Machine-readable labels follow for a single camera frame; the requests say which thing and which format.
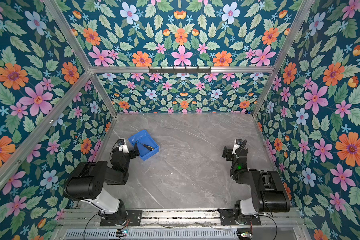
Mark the white slotted cable duct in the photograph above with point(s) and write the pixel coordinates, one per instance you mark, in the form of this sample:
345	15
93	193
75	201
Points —
152	234

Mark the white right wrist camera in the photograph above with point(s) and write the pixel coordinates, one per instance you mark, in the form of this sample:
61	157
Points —
237	145

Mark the blue plastic bin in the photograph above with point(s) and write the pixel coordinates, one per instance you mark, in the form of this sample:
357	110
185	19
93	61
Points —
145	138

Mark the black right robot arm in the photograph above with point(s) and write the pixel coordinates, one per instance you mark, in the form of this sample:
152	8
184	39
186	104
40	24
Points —
268	193

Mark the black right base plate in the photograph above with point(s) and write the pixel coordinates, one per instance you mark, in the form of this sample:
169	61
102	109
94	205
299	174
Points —
231	217

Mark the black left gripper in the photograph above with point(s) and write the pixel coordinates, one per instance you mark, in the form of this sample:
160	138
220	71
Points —
131	156

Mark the black wall hook rail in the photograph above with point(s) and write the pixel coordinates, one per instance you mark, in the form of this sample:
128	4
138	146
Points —
179	70

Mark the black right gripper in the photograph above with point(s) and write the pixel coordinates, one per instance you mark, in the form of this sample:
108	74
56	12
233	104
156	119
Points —
230	154

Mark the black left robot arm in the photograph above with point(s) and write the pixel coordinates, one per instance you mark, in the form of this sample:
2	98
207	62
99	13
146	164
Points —
86	184

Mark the yellow black handled screwdriver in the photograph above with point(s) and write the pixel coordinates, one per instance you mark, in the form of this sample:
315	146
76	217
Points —
146	146

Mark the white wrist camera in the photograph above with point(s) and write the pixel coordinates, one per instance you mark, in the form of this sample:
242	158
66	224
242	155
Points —
237	145
122	146

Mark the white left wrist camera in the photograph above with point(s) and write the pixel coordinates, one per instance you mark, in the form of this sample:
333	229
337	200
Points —
122	146

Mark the aluminium front mounting rail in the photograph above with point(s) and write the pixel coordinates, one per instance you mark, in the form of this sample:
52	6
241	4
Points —
180	218

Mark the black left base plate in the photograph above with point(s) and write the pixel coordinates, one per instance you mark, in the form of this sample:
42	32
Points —
122	218

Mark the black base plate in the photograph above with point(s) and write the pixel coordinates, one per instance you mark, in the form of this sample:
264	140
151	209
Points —
122	218
231	217

